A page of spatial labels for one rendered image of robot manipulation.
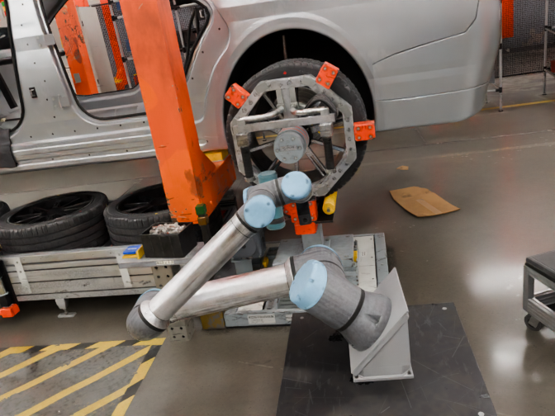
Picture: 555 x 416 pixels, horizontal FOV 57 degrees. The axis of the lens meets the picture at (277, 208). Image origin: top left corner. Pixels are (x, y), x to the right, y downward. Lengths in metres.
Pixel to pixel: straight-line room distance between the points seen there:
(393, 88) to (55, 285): 2.07
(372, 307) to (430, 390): 0.28
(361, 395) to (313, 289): 0.34
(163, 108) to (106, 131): 0.82
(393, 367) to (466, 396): 0.21
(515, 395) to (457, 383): 0.48
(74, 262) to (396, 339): 1.86
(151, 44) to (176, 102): 0.26
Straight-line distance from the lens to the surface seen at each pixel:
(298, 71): 2.30
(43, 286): 3.08
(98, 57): 7.24
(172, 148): 2.35
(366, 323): 1.56
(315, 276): 1.51
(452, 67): 2.70
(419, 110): 2.71
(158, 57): 2.29
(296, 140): 2.12
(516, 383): 2.13
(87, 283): 2.93
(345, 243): 2.68
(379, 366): 1.62
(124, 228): 2.84
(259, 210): 1.48
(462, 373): 1.67
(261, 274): 1.73
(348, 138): 2.30
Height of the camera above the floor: 1.34
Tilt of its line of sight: 20 degrees down
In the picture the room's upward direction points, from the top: 9 degrees counter-clockwise
